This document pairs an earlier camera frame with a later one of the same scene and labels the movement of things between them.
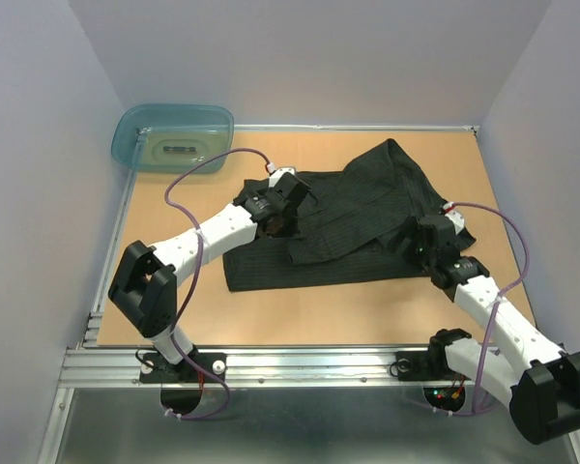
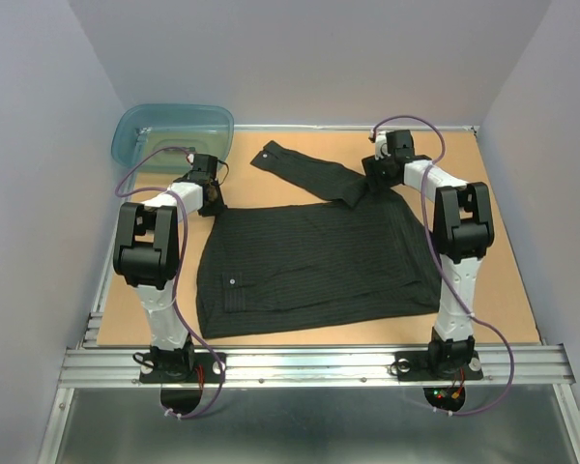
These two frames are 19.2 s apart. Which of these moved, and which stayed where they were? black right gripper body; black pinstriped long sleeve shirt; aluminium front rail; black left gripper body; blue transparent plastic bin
Moved: black left gripper body; black right gripper body; black pinstriped long sleeve shirt
Stayed: aluminium front rail; blue transparent plastic bin
